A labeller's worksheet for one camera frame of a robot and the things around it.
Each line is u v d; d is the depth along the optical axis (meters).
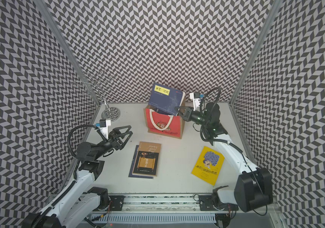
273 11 0.68
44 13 0.72
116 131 0.67
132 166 0.84
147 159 0.85
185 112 0.64
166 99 0.72
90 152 0.53
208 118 0.55
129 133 0.61
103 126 0.60
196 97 0.65
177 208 0.72
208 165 0.85
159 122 0.90
